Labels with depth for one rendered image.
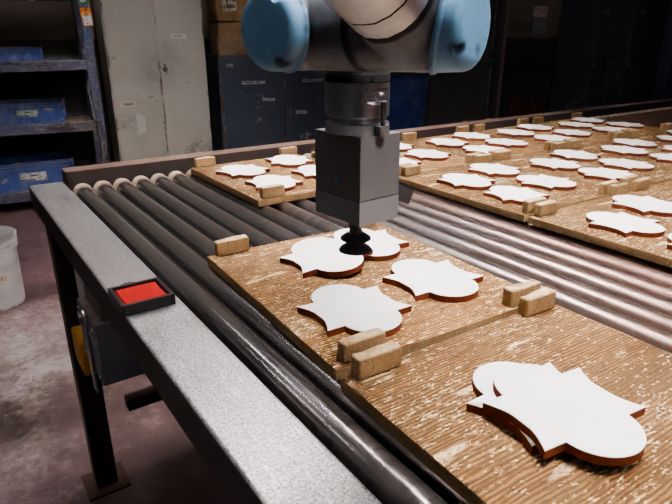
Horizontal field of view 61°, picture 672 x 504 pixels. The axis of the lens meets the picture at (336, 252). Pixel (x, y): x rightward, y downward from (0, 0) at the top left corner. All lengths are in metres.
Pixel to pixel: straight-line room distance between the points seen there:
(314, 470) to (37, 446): 1.75
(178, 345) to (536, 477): 0.45
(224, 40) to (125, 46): 0.87
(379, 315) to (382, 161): 0.20
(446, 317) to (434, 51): 0.39
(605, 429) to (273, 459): 0.30
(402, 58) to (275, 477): 0.38
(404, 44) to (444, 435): 0.35
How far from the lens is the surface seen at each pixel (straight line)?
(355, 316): 0.73
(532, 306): 0.79
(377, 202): 0.67
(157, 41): 5.14
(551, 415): 0.58
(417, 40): 0.48
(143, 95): 5.13
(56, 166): 5.08
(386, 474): 0.54
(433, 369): 0.65
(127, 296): 0.88
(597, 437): 0.57
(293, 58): 0.55
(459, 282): 0.85
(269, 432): 0.59
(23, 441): 2.28
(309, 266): 0.88
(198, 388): 0.67
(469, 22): 0.49
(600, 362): 0.72
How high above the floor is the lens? 1.28
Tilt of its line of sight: 21 degrees down
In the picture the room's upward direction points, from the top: straight up
